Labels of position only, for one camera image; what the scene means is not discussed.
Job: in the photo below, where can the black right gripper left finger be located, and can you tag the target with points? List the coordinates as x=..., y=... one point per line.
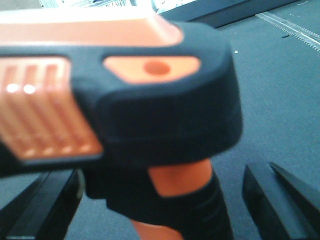
x=45, y=209

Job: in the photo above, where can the orange black barcode scanner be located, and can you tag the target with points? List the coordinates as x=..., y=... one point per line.
x=140, y=105

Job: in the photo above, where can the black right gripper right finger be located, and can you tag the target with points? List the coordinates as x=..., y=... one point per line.
x=281, y=205

